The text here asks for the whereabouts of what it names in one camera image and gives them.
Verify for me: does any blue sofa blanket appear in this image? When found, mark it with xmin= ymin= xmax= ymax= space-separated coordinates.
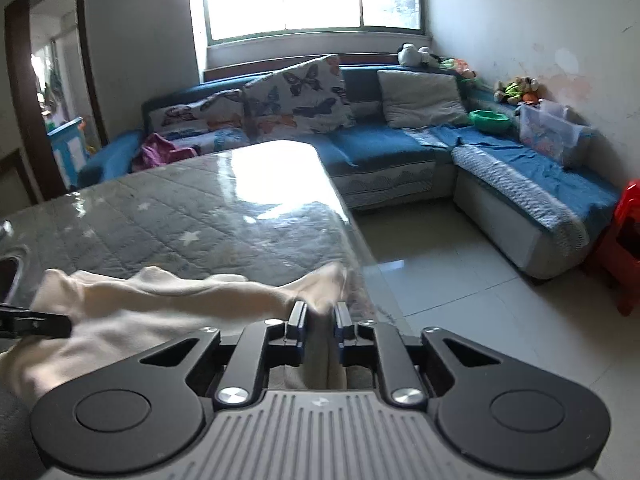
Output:
xmin=429 ymin=122 xmax=622 ymax=223

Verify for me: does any magenta garment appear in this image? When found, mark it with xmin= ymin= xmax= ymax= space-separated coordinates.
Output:
xmin=132 ymin=132 xmax=199 ymax=172

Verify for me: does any green plastic bowl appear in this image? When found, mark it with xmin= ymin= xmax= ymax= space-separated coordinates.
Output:
xmin=468 ymin=109 xmax=512 ymax=134

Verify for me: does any green yellow plush toy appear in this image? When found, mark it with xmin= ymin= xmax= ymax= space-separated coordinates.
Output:
xmin=493 ymin=75 xmax=544 ymax=107

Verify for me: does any blue sofa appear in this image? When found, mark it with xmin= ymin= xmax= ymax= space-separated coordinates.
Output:
xmin=75 ymin=52 xmax=623 ymax=282

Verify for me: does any butterfly print cushion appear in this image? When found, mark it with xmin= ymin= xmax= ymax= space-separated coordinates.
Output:
xmin=242 ymin=55 xmax=357 ymax=144
xmin=147 ymin=89 xmax=247 ymax=137

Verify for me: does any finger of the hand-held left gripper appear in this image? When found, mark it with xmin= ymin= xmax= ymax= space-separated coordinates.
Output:
xmin=0 ymin=304 xmax=73 ymax=340

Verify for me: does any green orange toy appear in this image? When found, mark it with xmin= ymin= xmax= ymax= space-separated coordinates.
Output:
xmin=440 ymin=57 xmax=477 ymax=81

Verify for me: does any black white plush toy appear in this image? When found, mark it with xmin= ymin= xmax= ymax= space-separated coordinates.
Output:
xmin=397 ymin=42 xmax=442 ymax=69

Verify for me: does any dark wooden door frame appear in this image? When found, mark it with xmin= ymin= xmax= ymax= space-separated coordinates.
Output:
xmin=4 ymin=0 xmax=109 ymax=202

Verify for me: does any blue white toy shelf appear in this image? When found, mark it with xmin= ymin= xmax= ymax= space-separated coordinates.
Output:
xmin=46 ymin=117 xmax=87 ymax=192

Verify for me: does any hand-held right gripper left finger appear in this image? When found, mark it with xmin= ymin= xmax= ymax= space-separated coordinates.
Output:
xmin=140 ymin=301 xmax=309 ymax=409

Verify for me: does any clear plastic storage box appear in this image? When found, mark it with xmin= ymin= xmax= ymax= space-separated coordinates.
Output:
xmin=517 ymin=99 xmax=595 ymax=167

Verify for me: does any red plastic stool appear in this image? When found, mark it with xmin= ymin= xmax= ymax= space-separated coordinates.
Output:
xmin=581 ymin=179 xmax=640 ymax=317

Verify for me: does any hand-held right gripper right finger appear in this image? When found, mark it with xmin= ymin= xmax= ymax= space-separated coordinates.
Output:
xmin=333 ymin=301 xmax=504 ymax=407

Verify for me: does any cream shirt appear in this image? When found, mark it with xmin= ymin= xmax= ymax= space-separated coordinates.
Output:
xmin=0 ymin=262 xmax=352 ymax=410

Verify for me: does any grey pillow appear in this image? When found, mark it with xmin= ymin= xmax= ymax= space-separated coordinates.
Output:
xmin=376 ymin=68 xmax=469 ymax=129

